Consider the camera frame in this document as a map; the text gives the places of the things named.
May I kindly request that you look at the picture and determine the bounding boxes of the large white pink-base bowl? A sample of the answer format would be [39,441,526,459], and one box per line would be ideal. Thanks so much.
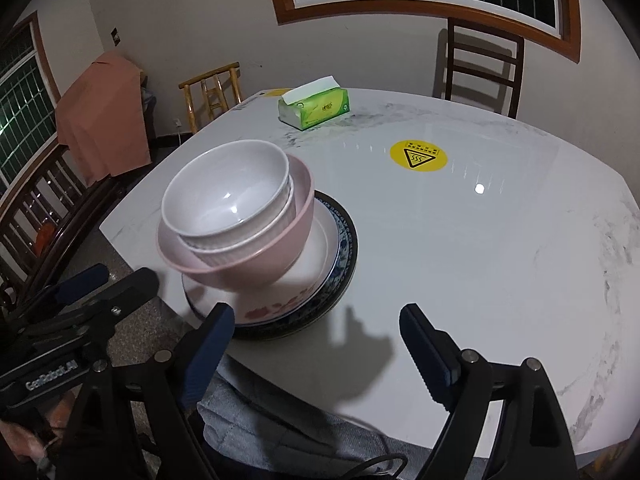
[180,177,296,266]

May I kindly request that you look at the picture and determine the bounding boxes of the white bowl dog text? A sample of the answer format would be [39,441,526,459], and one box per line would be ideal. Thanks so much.
[160,140,291,248]

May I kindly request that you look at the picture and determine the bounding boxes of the side window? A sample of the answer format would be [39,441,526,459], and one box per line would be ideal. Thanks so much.
[0,13,60,194]

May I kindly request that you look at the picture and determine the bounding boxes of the grey trousers leg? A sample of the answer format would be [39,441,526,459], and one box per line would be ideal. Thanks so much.
[198,356,431,479]

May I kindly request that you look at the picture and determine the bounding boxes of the orange cloth on chair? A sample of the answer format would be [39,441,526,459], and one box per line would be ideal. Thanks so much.
[55,51,151,185]

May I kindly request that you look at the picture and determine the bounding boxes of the bamboo chair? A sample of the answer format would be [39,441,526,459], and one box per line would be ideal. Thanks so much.
[178,62,244,134]

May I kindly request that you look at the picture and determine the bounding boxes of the blue floral plate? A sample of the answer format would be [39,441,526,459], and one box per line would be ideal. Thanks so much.
[188,191,358,341]

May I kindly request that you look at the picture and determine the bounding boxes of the pink bowl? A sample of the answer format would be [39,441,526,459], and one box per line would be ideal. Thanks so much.
[156,154,316,290]

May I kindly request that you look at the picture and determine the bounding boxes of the black cable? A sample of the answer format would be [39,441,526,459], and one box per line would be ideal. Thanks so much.
[309,453,414,480]

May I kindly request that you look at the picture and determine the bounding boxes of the green tissue box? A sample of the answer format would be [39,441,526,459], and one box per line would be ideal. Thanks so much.
[278,76,350,131]

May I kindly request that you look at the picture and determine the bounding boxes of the white plate pink flowers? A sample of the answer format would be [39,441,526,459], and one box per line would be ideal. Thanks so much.
[182,198,340,326]

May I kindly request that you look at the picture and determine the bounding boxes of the dark wooden chair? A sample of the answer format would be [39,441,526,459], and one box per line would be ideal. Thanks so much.
[444,18,525,119]

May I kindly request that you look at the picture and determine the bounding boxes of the yellow warning sticker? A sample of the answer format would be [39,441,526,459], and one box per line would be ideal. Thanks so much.
[390,140,448,172]

